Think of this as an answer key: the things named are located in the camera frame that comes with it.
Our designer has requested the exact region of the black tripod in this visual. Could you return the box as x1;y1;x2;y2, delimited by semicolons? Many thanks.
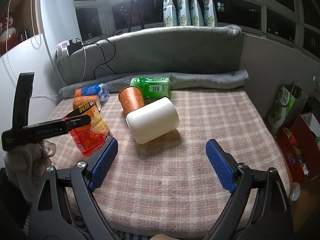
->
127;0;145;33

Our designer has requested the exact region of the plaid pink table mat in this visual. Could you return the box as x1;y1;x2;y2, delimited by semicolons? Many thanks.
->
47;87;291;240

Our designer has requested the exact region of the grey sofa back cushion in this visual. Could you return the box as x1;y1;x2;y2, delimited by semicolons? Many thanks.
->
54;25;245;86

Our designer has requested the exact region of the green paper shopping bag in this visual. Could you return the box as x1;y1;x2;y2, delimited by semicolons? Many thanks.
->
267;83;309;135

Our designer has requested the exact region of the orange paper cup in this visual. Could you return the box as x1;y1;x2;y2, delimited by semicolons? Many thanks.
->
118;86;145;116

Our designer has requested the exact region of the white bead chain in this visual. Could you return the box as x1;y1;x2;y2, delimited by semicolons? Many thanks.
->
29;0;43;50

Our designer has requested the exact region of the red gift bag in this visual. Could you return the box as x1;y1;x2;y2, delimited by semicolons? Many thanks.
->
276;113;319;183

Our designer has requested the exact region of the blue orange snack can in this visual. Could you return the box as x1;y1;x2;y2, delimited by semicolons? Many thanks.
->
75;83;109;102

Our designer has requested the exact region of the orange snack bag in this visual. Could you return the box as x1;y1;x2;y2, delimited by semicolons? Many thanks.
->
63;101;113;157

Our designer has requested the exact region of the gloved left hand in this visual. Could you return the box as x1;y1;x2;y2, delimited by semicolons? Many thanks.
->
4;140;56;203

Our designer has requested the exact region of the grey rolled blanket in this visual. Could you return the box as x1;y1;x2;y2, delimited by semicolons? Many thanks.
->
59;69;249;99

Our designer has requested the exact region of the orange tube cup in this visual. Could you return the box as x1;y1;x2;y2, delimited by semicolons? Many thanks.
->
72;95;101;112

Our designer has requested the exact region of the green can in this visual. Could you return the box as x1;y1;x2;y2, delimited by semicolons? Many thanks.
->
130;77;170;98

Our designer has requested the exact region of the white refill pouch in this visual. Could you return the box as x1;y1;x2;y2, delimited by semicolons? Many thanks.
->
163;0;177;27
202;0;216;27
177;0;191;26
190;0;204;27

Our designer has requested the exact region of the black cable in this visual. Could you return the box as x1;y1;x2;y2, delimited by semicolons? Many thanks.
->
76;37;117;79

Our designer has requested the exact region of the white cable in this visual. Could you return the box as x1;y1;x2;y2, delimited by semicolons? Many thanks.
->
4;0;87;98

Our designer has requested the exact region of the red white vase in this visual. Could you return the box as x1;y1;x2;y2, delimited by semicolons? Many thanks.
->
0;16;18;55

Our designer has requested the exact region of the black power adapter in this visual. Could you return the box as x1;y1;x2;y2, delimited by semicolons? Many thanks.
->
67;40;83;55

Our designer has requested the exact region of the white plastic cup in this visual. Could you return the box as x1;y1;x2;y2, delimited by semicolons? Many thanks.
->
126;98;180;145

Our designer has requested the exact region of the white power strip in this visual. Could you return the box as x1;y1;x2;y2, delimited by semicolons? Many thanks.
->
56;40;72;57

